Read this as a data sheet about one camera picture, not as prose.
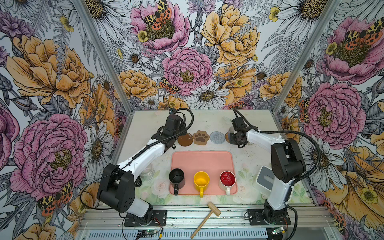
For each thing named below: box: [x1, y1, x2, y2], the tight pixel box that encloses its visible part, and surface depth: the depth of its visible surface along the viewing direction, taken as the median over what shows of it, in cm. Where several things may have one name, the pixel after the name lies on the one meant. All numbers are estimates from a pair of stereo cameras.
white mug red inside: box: [218, 170, 237, 196], surface depth 82 cm
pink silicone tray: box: [170, 150, 238, 195], surface depth 96 cm
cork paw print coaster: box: [193, 130, 210, 146], surface depth 107 cm
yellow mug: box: [193, 171, 210, 198], surface depth 81 cm
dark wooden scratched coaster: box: [177, 133, 194, 147], surface depth 106 cm
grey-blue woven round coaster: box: [209, 131, 226, 145], surface depth 107 cm
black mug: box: [168, 168, 186, 196], surface depth 81 cm
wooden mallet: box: [190, 201, 222, 239], surface depth 77 cm
